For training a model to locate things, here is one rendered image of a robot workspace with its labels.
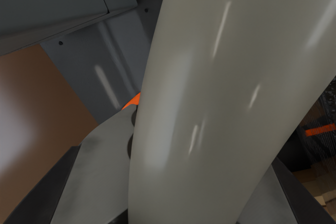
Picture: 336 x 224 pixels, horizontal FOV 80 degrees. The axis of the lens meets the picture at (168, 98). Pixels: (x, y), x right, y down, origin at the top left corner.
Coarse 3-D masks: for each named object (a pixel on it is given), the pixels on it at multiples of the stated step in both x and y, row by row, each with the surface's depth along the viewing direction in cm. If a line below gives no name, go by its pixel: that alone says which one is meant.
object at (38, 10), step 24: (0, 0) 22; (24, 0) 26; (48, 0) 30; (72, 0) 37; (96, 0) 47; (120, 0) 66; (0, 24) 21; (24, 24) 25; (48, 24) 29; (72, 24) 44; (0, 48) 34
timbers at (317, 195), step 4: (312, 180) 119; (304, 184) 118; (308, 184) 117; (312, 184) 117; (316, 184) 116; (308, 188) 116; (312, 188) 115; (316, 188) 114; (312, 192) 113; (316, 192) 112; (320, 192) 111; (316, 196) 111; (320, 196) 110; (320, 200) 112; (324, 204) 113
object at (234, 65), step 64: (192, 0) 2; (256, 0) 2; (320, 0) 2; (192, 64) 3; (256, 64) 2; (320, 64) 2; (192, 128) 3; (256, 128) 3; (128, 192) 5; (192, 192) 3
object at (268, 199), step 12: (264, 180) 8; (276, 180) 8; (252, 192) 7; (264, 192) 7; (276, 192) 7; (252, 204) 7; (264, 204) 7; (276, 204) 7; (288, 204) 7; (240, 216) 6; (252, 216) 6; (264, 216) 6; (276, 216) 7; (288, 216) 7
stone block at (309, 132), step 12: (324, 96) 43; (312, 108) 53; (324, 108) 46; (312, 120) 57; (324, 120) 49; (300, 132) 74; (312, 132) 61; (324, 132) 52; (312, 144) 67; (324, 144) 56; (312, 156) 74; (324, 156) 61; (312, 168) 82; (324, 168) 66; (324, 180) 73; (324, 192) 81
